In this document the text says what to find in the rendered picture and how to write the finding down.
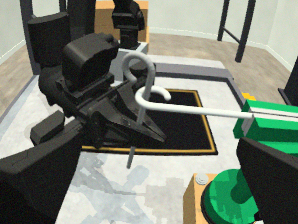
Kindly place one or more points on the brown wooden block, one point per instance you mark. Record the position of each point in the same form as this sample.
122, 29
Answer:
191, 201

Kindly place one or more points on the green bench vise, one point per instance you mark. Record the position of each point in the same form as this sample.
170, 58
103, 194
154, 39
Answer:
225, 203

